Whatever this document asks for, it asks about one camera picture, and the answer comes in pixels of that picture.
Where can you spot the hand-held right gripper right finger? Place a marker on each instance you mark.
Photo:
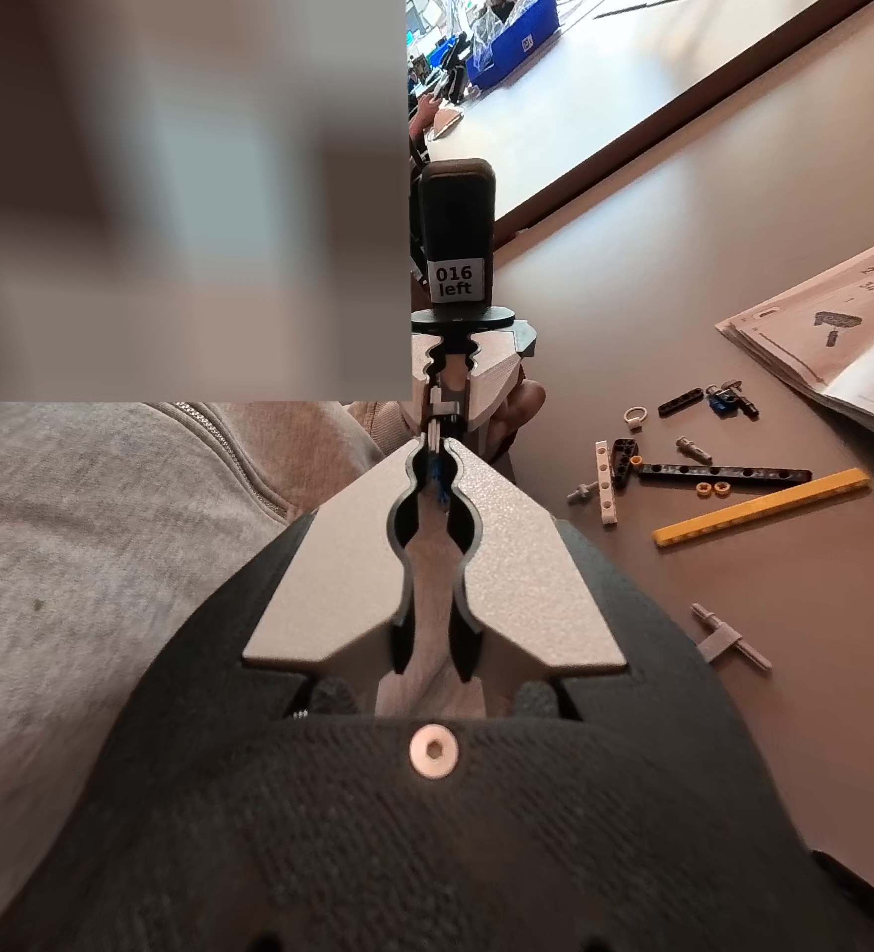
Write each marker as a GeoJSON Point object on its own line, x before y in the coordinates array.
{"type": "Point", "coordinates": [533, 587]}

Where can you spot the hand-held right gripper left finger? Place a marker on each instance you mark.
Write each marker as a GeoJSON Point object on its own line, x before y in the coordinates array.
{"type": "Point", "coordinates": [332, 580]}

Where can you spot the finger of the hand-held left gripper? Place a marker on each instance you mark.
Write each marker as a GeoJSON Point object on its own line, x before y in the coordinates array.
{"type": "Point", "coordinates": [422, 357]}
{"type": "Point", "coordinates": [496, 372]}

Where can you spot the small lego assembly blue pin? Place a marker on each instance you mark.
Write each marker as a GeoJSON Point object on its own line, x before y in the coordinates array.
{"type": "Point", "coordinates": [439, 476]}

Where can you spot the person's left forearm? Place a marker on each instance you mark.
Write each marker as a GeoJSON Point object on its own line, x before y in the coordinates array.
{"type": "Point", "coordinates": [318, 454]}

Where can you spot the grey lego axle pin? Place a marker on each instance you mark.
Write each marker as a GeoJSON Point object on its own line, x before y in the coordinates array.
{"type": "Point", "coordinates": [582, 492]}

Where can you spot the white lego beam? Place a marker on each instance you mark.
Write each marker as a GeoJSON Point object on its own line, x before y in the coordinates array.
{"type": "Point", "coordinates": [605, 497]}

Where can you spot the black angled lego beam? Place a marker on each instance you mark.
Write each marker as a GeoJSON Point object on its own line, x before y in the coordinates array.
{"type": "Point", "coordinates": [619, 468]}

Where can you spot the short black lego beam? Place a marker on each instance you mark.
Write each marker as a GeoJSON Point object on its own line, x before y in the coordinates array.
{"type": "Point", "coordinates": [681, 402]}

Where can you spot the grey lego cross piece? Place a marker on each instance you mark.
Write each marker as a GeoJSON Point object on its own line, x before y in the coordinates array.
{"type": "Point", "coordinates": [719, 645]}

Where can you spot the long black lego beam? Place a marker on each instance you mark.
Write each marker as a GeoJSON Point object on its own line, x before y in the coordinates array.
{"type": "Point", "coordinates": [693, 474]}

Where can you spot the small blue black lego assembly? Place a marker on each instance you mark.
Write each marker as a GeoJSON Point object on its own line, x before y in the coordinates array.
{"type": "Point", "coordinates": [721, 404]}

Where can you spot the long yellow lego beam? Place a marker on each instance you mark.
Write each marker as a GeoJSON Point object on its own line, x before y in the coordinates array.
{"type": "Point", "coordinates": [760, 509]}

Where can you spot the lego instruction booklet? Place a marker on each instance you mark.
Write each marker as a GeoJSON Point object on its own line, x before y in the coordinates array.
{"type": "Point", "coordinates": [838, 349]}

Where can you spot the person's left hand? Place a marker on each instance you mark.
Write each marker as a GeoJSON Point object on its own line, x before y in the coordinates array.
{"type": "Point", "coordinates": [522, 403]}

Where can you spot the black tripod stand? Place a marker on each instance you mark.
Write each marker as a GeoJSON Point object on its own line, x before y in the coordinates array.
{"type": "Point", "coordinates": [414, 216]}

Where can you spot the pale beige object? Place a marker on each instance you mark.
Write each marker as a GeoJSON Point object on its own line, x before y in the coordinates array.
{"type": "Point", "coordinates": [448, 123]}

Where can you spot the blue plastic bin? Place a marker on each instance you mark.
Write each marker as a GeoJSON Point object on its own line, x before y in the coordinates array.
{"type": "Point", "coordinates": [522, 44]}

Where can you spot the clear plastic bags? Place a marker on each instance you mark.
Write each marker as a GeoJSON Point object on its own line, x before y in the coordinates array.
{"type": "Point", "coordinates": [490, 33]}

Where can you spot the person's light grey sweatshirt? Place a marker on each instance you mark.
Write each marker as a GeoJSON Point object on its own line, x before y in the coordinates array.
{"type": "Point", "coordinates": [95, 580]}

